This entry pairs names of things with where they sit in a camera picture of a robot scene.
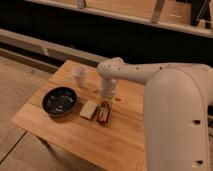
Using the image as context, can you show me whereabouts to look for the dark rectangular eraser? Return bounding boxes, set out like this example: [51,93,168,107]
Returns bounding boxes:
[96,101,111,124]

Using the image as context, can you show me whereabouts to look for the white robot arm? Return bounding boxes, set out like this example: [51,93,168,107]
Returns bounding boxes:
[97,58,213,171]

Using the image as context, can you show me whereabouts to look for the orange carrot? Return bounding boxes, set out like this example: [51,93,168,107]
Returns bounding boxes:
[114,97,122,101]

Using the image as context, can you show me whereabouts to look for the white paper cup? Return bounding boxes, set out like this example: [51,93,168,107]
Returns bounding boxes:
[72,65,87,88]

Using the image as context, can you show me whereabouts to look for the wooden table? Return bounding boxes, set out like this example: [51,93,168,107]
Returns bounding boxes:
[11,60,147,171]

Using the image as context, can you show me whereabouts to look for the black round bowl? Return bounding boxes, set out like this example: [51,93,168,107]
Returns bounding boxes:
[42,87,77,117]

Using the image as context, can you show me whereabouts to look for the long wooden shelf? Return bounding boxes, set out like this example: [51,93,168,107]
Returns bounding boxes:
[26,0,213,39]

